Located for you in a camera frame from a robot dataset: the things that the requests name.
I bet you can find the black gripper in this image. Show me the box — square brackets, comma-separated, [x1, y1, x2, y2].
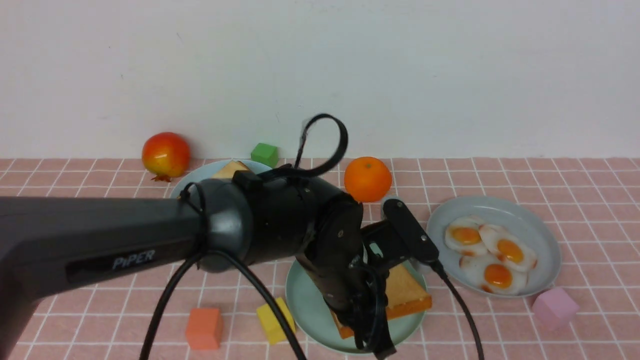
[297, 222, 401, 360]

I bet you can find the toast slice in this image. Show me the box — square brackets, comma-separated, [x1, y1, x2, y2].
[330, 262, 433, 340]
[211, 161, 251, 180]

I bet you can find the fried egg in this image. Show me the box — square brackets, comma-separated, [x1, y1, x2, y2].
[458, 254, 529, 296]
[444, 215, 489, 257]
[478, 224, 538, 272]

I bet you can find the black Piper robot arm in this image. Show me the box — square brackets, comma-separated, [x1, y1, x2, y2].
[1, 166, 396, 360]

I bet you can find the teal green centre plate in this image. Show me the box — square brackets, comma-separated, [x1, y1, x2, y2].
[285, 260, 426, 357]

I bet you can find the yellow foam cube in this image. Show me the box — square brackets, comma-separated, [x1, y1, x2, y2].
[256, 297, 297, 346]

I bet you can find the fried egg front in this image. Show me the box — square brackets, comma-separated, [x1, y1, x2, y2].
[458, 254, 529, 296]

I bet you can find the orange tangerine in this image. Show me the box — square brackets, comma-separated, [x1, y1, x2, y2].
[343, 156, 393, 203]

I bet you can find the grey blue egg plate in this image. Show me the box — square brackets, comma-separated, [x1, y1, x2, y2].
[426, 196, 562, 298]

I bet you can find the orange foam cube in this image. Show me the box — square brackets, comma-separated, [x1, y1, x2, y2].
[185, 307, 224, 351]

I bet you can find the pink foam cube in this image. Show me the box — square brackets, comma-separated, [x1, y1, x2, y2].
[532, 287, 580, 331]

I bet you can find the green foam cube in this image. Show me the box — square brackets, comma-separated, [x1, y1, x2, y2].
[250, 142, 281, 168]

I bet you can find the light blue bread plate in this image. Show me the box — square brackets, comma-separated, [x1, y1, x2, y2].
[166, 159, 272, 198]

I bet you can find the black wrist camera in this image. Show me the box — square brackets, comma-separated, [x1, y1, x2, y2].
[382, 198, 440, 267]

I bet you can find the black cable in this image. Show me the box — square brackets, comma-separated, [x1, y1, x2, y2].
[139, 114, 486, 360]

